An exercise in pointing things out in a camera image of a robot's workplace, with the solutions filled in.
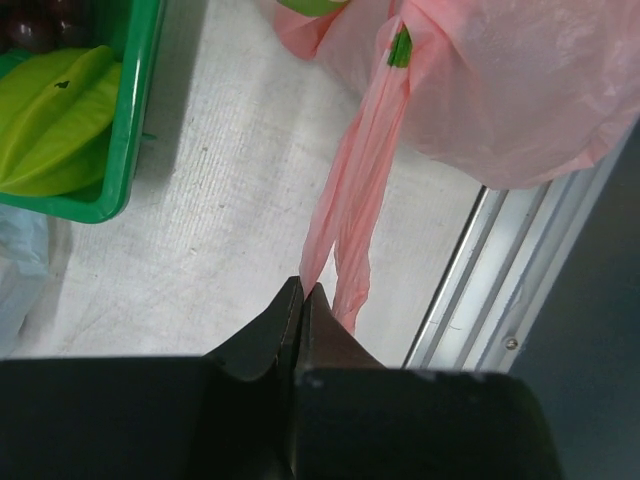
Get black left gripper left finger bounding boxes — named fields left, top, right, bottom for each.
left=1, top=277, right=303, bottom=479

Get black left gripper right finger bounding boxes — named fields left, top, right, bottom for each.
left=294, top=286, right=564, bottom=479

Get pink plastic bag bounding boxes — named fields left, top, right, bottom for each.
left=262, top=0, right=639, bottom=331

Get green fake apple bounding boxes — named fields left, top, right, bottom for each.
left=278, top=0, right=347, bottom=17

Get blue tied plastic bag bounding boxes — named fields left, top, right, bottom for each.
left=1, top=205, right=49, bottom=357

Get green fake starfruit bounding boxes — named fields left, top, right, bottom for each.
left=1, top=45, right=122, bottom=197

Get purple fake grapes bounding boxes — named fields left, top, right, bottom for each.
left=1, top=0, right=93, bottom=54

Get green plastic basket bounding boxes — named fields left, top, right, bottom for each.
left=1, top=1, right=166, bottom=224

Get aluminium front rail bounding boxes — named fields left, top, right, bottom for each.
left=403, top=132, right=633, bottom=372

